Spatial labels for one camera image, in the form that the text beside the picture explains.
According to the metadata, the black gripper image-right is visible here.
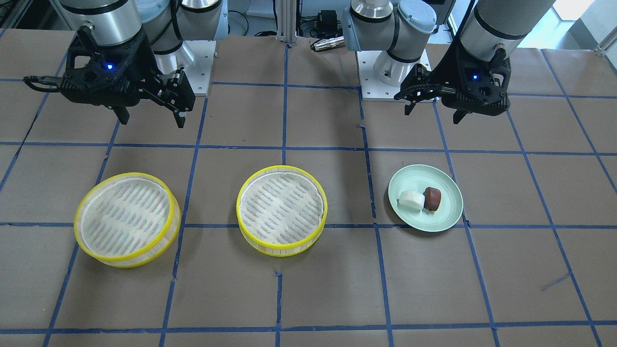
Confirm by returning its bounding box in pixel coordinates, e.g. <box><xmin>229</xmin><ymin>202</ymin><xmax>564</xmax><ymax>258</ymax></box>
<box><xmin>394</xmin><ymin>36</ymin><xmax>511</xmax><ymax>125</ymax></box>

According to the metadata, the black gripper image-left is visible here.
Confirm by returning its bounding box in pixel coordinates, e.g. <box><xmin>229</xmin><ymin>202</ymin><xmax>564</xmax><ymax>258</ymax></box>
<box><xmin>23</xmin><ymin>26</ymin><xmax>196</xmax><ymax>128</ymax></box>

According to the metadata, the brown bun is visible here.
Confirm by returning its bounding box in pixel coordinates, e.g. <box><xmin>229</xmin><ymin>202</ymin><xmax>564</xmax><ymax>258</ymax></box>
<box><xmin>423</xmin><ymin>187</ymin><xmax>442</xmax><ymax>212</ymax></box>

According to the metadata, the white bun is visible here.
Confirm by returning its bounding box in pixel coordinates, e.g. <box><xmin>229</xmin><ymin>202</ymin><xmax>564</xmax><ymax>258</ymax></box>
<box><xmin>398</xmin><ymin>190</ymin><xmax>426</xmax><ymax>211</ymax></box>

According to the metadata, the yellow steamer basket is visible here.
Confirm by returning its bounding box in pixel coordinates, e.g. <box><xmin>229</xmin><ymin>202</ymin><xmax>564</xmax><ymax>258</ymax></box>
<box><xmin>235</xmin><ymin>165</ymin><xmax>328</xmax><ymax>257</ymax></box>
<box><xmin>73</xmin><ymin>172</ymin><xmax>182</xmax><ymax>268</ymax></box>

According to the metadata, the light green plate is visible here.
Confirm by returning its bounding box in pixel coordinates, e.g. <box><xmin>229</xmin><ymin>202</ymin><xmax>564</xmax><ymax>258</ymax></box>
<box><xmin>388</xmin><ymin>164</ymin><xmax>464</xmax><ymax>232</ymax></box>

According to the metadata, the black power adapter behind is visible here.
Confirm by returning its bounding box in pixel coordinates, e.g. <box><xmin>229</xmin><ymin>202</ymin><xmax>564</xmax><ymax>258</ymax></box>
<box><xmin>305</xmin><ymin>10</ymin><xmax>341</xmax><ymax>38</ymax></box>

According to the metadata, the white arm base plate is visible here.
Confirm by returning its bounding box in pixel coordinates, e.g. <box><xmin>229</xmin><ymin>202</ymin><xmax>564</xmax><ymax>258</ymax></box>
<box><xmin>356</xmin><ymin>51</ymin><xmax>430</xmax><ymax>102</ymax></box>
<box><xmin>179</xmin><ymin>41</ymin><xmax>216</xmax><ymax>97</ymax></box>

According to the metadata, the silver cylindrical camera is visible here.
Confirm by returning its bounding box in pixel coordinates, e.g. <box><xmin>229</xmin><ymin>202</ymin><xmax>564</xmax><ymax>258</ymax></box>
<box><xmin>310</xmin><ymin>37</ymin><xmax>345</xmax><ymax>52</ymax></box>

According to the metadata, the aluminium frame post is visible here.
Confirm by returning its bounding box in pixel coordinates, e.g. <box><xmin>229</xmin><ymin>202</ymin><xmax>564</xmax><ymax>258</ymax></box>
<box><xmin>273</xmin><ymin>0</ymin><xmax>299</xmax><ymax>46</ymax></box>

